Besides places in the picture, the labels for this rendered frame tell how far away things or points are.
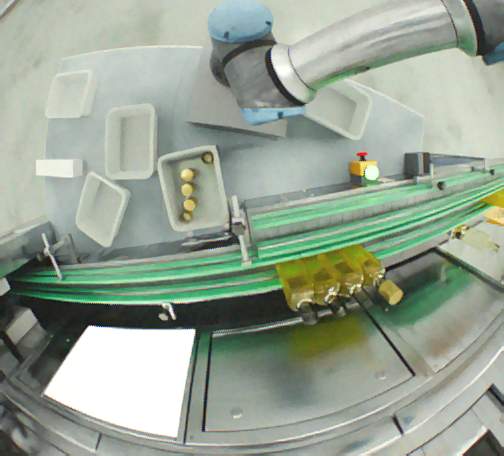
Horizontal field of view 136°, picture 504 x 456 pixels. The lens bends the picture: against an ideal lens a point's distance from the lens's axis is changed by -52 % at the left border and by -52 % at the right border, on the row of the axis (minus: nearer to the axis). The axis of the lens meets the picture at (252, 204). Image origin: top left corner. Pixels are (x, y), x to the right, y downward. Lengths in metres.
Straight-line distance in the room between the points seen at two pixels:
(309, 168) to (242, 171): 0.22
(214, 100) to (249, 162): 0.22
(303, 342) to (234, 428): 0.25
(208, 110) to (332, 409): 0.71
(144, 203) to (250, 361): 0.57
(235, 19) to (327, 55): 0.18
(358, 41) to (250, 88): 0.18
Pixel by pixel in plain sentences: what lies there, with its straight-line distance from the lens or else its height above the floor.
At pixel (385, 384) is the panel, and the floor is 1.27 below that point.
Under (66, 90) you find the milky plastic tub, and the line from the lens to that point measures 1.00.
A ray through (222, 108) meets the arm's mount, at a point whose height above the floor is 0.85.
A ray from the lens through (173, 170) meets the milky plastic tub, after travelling 0.67.
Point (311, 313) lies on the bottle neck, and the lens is 0.40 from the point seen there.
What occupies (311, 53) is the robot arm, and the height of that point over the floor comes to 1.14.
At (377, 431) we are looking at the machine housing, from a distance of 0.45.
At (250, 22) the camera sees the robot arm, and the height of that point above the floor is 1.09.
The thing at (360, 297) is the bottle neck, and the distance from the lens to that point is 0.44.
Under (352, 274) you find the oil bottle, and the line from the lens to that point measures 0.47.
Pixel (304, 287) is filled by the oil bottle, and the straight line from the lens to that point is 0.44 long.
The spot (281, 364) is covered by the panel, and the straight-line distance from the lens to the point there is 0.50.
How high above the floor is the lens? 1.41
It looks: 76 degrees down
